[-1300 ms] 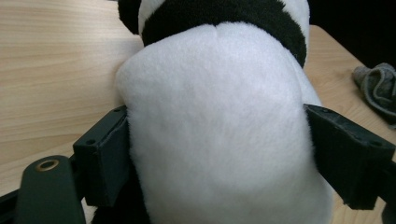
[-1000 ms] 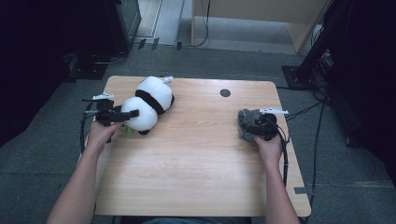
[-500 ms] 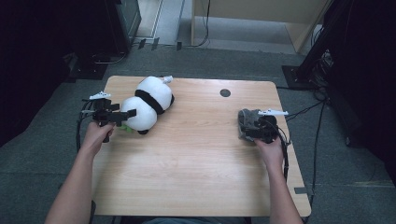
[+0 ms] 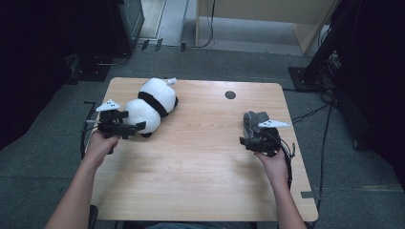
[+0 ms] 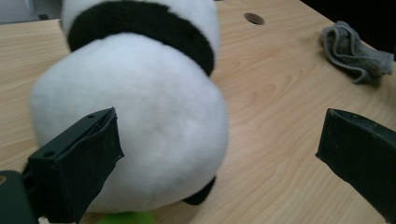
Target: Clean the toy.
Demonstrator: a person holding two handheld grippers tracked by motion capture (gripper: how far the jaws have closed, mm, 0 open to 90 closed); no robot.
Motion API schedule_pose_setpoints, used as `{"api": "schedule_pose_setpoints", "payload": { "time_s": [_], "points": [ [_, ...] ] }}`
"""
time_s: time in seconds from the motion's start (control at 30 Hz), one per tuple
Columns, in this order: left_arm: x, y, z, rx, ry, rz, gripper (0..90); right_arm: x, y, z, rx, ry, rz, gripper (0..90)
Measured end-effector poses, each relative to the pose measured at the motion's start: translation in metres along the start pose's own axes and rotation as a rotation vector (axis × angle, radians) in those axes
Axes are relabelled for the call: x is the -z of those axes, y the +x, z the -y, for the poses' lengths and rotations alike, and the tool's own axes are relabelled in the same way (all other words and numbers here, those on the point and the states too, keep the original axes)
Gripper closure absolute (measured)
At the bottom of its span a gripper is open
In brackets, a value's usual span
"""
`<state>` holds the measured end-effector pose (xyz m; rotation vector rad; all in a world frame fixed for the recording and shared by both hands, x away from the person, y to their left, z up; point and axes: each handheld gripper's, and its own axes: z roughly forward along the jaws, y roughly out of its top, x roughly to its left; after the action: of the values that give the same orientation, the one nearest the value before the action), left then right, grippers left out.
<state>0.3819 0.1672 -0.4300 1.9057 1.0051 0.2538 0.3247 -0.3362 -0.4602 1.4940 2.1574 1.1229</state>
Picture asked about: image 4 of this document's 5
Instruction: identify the long black floor cable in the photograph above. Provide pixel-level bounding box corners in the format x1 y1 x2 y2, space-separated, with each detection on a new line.
313 101 334 229

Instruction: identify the black metal stand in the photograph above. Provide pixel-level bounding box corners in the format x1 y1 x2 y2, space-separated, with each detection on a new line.
288 0 364 94

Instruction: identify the black looped floor cable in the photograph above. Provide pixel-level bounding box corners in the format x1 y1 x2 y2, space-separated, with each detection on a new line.
94 52 132 67

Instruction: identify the person's right hand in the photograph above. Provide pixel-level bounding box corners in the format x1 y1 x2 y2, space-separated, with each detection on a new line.
255 149 289 189

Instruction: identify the black cabinet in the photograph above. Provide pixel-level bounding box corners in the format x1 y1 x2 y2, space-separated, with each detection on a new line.
106 0 146 56

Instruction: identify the panda plush toy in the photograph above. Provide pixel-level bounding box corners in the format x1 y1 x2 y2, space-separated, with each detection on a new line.
122 77 180 138

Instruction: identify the black hanging cable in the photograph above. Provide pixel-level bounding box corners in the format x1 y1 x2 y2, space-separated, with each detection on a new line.
190 0 216 50

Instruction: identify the hand-held gripper cable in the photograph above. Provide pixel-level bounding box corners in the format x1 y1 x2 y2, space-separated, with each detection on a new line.
79 118 98 160
270 132 297 190

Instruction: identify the black curtain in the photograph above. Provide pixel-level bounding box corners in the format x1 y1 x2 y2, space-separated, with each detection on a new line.
330 0 405 192
0 0 113 151

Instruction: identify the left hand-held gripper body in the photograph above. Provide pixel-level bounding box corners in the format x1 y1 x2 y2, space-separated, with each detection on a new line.
95 98 130 139

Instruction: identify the right hand-held gripper cable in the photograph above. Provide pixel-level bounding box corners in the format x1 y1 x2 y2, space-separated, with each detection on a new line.
270 132 297 190

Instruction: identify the short black floor cable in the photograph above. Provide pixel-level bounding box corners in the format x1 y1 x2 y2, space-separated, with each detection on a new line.
290 103 332 125

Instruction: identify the left hand-held gripper cable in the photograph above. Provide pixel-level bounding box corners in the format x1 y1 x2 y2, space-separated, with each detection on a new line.
79 118 98 160

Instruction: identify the wooden cabinet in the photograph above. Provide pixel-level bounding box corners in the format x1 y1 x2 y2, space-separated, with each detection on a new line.
194 0 338 55

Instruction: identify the grey cloth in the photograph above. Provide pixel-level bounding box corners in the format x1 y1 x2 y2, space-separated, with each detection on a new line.
243 110 271 141

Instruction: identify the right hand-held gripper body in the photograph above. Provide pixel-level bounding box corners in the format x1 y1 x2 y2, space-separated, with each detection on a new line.
255 119 291 157

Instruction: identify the bundle of cables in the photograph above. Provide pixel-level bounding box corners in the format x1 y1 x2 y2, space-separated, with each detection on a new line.
318 51 343 90

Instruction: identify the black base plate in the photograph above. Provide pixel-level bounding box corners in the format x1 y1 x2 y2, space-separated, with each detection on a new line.
68 53 111 83

